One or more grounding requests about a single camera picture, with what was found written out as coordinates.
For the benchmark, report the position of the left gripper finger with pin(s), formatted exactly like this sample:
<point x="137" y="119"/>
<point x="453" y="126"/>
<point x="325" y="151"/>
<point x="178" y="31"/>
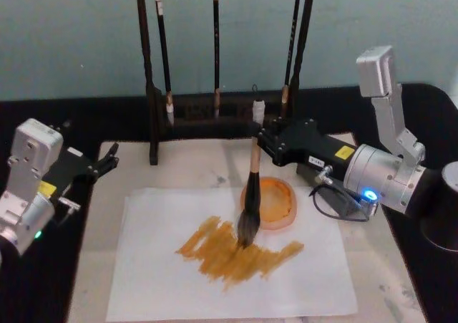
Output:
<point x="110" y="153"/>
<point x="105" y="168"/>

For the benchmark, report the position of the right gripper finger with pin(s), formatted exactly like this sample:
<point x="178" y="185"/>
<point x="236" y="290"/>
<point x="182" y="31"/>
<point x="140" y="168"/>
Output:
<point x="273" y="151"/>
<point x="275" y="129"/>

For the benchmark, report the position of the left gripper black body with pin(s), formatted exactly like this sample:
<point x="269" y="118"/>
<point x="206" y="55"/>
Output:
<point x="69" y="170"/>

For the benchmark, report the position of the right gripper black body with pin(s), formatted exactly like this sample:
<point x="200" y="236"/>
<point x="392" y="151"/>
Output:
<point x="311" y="145"/>

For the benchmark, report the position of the large calligraphy brush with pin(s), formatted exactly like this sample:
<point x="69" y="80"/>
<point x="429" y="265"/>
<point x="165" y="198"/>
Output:
<point x="251" y="201"/>

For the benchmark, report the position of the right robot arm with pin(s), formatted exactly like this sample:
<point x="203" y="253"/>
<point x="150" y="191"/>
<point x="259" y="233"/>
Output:
<point x="379" y="172"/>

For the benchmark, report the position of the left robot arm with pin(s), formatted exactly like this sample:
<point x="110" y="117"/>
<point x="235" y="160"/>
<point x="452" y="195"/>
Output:
<point x="28" y="179"/>

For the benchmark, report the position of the orange paint dish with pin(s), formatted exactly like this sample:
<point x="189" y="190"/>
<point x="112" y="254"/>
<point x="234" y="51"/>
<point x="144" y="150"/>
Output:
<point x="277" y="205"/>

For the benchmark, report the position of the dark wooden brush rack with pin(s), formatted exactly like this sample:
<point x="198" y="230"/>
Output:
<point x="152" y="86"/>

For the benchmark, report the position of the thin black hanging brush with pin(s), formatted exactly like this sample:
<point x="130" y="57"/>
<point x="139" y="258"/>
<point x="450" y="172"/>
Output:
<point x="291" y="43"/>
<point x="164" y="51"/>
<point x="216" y="51"/>

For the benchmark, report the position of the white paper sheet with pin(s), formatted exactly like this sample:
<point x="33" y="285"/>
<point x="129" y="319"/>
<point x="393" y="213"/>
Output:
<point x="161" y="273"/>

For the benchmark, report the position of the black table cloth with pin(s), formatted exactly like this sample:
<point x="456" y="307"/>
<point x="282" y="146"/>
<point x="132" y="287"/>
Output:
<point x="35" y="294"/>

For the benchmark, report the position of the pale felt mat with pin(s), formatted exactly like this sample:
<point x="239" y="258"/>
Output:
<point x="379" y="265"/>

